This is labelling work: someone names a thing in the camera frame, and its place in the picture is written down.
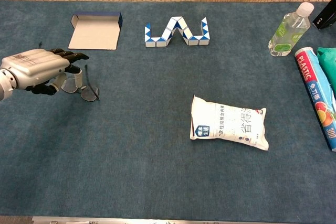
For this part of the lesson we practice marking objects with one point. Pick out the plastic wrap roll box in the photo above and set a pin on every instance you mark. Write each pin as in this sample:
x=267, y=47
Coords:
x=315, y=87

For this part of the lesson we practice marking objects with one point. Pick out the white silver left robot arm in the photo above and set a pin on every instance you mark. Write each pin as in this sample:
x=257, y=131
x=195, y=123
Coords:
x=5, y=87

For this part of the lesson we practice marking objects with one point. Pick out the blue white snake puzzle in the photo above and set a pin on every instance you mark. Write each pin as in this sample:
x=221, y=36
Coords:
x=160, y=42

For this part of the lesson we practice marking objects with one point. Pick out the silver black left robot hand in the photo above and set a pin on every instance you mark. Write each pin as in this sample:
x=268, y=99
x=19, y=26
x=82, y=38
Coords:
x=34, y=66

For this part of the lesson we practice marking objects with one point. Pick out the thin black-framed eyeglasses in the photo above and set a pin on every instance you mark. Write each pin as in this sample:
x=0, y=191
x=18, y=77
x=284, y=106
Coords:
x=90, y=95

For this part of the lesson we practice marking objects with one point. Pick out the aluminium table edge rail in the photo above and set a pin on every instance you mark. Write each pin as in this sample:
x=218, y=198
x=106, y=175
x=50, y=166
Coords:
x=183, y=221

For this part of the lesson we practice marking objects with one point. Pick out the white printed plastic packet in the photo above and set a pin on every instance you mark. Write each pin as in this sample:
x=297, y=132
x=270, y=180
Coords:
x=231, y=127

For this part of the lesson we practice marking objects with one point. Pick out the open blue cardboard box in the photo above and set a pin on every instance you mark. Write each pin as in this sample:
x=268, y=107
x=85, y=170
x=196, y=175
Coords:
x=94, y=35

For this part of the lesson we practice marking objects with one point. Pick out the clear green label water bottle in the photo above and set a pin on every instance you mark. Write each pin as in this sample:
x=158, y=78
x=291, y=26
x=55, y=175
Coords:
x=286, y=35

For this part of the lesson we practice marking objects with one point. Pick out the blue felt table cloth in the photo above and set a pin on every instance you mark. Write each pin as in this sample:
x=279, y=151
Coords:
x=157, y=169

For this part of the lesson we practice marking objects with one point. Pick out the teal green soft package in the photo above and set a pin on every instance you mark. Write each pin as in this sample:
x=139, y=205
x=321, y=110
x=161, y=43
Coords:
x=329, y=61

